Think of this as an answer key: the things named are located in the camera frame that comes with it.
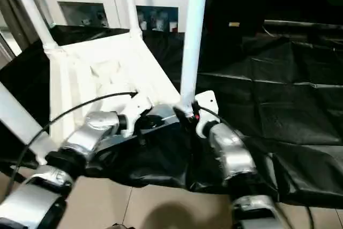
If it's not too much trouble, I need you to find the white plastic table top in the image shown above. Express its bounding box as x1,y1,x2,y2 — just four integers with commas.
34,29,189,166

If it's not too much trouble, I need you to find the black work surface mat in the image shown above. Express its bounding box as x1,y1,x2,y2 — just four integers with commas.
0,25,343,208

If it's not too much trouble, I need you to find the grey metal bar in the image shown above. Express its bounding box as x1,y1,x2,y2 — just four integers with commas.
263,19,343,30

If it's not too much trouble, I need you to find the grey curtain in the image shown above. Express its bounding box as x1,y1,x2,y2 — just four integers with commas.
0,0,51,61

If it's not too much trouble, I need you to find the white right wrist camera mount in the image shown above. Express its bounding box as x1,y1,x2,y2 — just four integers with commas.
193,91,220,139

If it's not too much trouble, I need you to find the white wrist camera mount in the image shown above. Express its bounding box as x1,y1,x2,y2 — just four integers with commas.
121,94,154,138
193,91,220,139

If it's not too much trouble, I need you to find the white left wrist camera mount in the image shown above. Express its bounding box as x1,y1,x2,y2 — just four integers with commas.
121,94,154,138

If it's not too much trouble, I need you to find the black left wrist camera cable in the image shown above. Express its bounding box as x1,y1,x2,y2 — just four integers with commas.
5,91,139,196

